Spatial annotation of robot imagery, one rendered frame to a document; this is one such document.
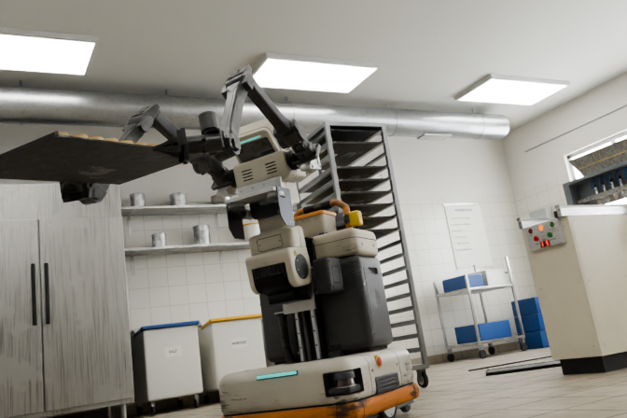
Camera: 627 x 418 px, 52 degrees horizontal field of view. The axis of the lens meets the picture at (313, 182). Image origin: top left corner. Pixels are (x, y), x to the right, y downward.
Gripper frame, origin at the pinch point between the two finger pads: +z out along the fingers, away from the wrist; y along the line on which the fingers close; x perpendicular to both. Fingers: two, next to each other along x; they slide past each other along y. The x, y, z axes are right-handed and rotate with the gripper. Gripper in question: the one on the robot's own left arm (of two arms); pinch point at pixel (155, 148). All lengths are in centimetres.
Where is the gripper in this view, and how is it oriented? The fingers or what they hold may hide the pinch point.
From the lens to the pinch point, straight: 198.9
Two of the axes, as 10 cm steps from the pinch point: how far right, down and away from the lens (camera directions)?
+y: 1.7, 9.7, -1.7
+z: -9.5, 1.2, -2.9
